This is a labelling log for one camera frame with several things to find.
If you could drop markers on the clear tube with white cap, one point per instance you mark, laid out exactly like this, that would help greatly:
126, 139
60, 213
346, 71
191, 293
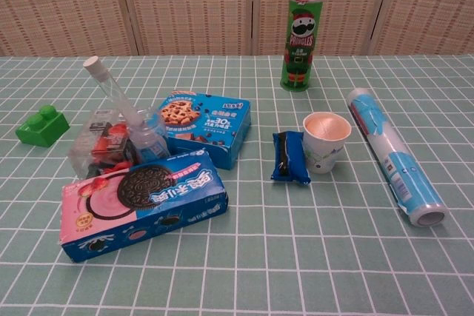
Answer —
111, 86

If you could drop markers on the blue chocolate chip cookie box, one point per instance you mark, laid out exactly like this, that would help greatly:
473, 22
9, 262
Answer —
207, 123

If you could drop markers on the pink blue Oreo box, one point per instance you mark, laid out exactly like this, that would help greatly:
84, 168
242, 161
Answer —
148, 197

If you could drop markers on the small blue Oreo packet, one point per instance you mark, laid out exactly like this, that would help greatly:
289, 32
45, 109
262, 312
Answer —
292, 160

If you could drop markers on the white paper cup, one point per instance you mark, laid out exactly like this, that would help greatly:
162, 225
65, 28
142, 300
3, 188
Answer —
326, 146

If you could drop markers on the green Pringles can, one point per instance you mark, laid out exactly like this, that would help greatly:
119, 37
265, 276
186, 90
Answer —
301, 53

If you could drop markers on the green grid tablecloth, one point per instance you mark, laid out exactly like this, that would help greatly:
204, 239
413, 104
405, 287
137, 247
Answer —
259, 257

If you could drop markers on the clear bag of snacks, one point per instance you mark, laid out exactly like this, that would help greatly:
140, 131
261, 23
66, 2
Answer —
100, 142

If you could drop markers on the bamboo folding screen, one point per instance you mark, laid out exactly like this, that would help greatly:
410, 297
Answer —
185, 5

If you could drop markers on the blue cling film roll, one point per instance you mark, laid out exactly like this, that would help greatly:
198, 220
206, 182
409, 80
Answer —
400, 160

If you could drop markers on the green toy brick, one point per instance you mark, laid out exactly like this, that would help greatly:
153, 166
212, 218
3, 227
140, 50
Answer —
40, 131

